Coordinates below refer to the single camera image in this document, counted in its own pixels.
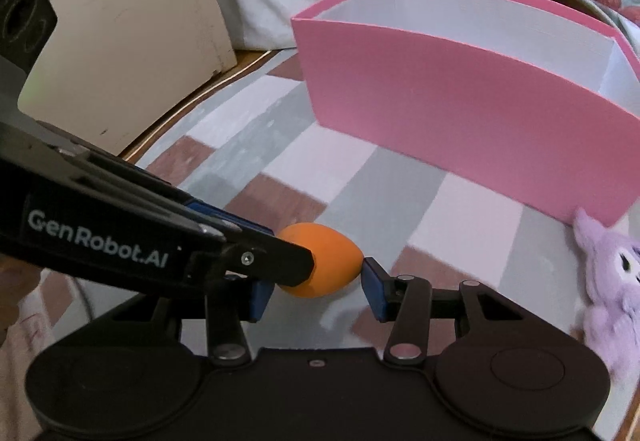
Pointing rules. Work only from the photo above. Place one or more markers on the pale pink cloth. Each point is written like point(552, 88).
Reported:
point(20, 346)

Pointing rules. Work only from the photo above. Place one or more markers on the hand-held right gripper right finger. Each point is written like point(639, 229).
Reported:
point(372, 291)

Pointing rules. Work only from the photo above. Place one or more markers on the pink cardboard box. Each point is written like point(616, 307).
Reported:
point(450, 111)

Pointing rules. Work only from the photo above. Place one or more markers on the purple plush toy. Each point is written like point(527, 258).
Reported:
point(615, 301)

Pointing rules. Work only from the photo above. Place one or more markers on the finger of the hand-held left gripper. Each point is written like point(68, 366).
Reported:
point(235, 223)
point(270, 261)

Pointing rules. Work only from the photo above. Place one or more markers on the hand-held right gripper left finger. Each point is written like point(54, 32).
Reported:
point(260, 301)

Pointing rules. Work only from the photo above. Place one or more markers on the orange egg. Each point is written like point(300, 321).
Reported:
point(330, 261)

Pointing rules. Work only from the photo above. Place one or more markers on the beige cabinet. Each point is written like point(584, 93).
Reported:
point(125, 21)

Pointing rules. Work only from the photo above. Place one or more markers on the black speaker box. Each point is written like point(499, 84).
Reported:
point(25, 6)

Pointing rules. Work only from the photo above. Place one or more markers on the white bed skirt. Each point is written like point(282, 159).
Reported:
point(265, 6)

